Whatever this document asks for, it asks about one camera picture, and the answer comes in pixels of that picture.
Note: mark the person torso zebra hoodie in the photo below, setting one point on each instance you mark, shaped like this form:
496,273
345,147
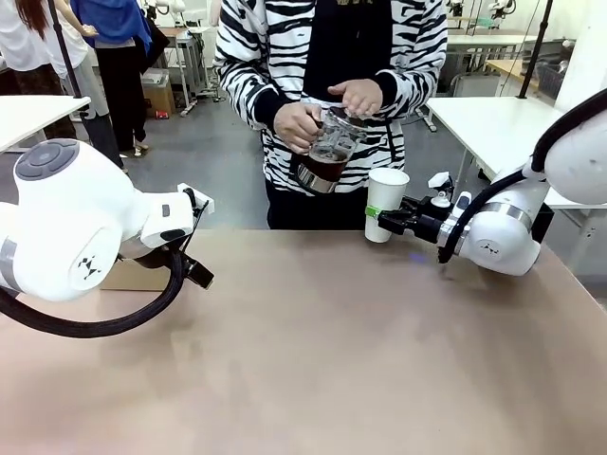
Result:
351,42

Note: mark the bystander in blue top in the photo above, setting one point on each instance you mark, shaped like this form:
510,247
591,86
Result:
114,28

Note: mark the white background workbench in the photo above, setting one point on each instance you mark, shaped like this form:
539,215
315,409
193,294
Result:
493,40

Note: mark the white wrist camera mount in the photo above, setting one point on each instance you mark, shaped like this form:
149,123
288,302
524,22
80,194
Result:
443,187
203,204

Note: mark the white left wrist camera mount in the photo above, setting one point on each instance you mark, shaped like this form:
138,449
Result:
203,204

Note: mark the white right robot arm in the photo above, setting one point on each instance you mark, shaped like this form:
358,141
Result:
502,237

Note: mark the glass coffee pitcher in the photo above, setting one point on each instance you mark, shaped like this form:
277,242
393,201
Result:
327,166

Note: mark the metal frame background table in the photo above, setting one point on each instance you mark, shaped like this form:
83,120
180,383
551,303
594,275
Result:
182,35

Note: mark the tall white paper cup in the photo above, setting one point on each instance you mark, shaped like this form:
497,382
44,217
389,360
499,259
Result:
386,192

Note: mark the wooden background table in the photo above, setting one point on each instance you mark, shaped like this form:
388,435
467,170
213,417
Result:
507,66

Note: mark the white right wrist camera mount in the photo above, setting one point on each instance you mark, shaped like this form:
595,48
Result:
443,187

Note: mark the large white side table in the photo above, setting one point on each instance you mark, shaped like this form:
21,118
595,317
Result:
488,128

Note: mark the person's right forearm zebra sleeve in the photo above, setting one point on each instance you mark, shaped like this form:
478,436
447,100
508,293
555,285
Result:
251,90

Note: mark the black stand pole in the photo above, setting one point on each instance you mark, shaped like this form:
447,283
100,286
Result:
536,47
64,52

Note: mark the brown cardboard cup carrier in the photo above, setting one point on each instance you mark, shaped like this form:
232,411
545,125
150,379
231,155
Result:
133,277

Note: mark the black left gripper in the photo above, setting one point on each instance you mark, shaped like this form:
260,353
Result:
142,251

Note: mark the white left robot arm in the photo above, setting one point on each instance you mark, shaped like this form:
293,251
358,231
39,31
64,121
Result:
61,227

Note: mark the bystander in grey skirt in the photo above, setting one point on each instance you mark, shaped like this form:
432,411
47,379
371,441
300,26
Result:
90,90

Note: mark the brown cardboard box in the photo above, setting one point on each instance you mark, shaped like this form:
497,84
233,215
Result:
159,97

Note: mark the person's right hand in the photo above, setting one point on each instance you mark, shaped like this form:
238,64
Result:
294,125

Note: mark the person's left hand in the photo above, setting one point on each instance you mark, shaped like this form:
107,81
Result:
362,97

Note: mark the person's left forearm zebra sleeve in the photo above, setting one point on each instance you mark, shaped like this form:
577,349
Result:
412,83

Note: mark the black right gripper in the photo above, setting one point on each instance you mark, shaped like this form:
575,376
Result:
424,220

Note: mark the bystander with long red hair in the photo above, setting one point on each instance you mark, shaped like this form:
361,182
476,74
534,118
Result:
23,42

